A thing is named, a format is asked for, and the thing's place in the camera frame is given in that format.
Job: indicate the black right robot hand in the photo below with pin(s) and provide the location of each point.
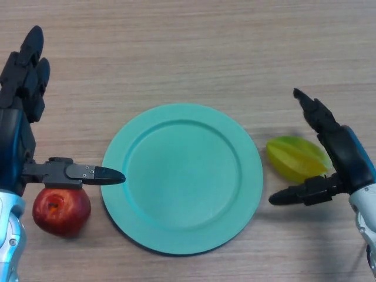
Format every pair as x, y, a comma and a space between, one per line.
349, 158

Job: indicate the green round plate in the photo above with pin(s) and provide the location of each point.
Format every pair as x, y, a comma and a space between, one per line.
182, 185

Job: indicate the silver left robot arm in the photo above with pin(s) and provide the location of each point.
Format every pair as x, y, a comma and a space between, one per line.
11, 241

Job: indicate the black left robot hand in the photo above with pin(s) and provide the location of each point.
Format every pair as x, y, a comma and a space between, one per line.
13, 144

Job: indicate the red apple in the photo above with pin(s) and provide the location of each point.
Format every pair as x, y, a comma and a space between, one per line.
61, 214

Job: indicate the yellow starfruit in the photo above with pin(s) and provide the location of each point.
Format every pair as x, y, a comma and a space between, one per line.
293, 158

